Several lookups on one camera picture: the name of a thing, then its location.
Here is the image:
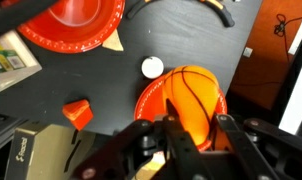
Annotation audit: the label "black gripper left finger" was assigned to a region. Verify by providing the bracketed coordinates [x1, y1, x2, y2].
[70, 98, 213, 180]

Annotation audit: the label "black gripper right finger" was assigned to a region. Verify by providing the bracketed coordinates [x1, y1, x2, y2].
[211, 112, 302, 180]

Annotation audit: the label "orange basketball toy ball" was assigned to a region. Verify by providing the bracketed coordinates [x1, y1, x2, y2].
[161, 65, 221, 146]

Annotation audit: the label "red plastic bowl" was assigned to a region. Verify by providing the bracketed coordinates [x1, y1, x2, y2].
[134, 74, 228, 153]
[17, 0, 126, 55]

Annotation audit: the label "small white ball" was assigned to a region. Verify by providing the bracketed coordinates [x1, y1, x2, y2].
[141, 56, 165, 80]

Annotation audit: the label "orange-red wedge block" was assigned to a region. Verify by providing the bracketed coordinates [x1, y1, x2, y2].
[62, 98, 95, 131]

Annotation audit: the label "small wooden triangle piece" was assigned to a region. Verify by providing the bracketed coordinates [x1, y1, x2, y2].
[101, 28, 125, 52]

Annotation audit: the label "small brown cardboard box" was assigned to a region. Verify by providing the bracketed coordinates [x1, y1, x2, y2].
[4, 122, 96, 180]

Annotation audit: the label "pliers with orange-black handles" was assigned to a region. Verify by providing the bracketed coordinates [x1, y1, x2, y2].
[125, 0, 236, 29]

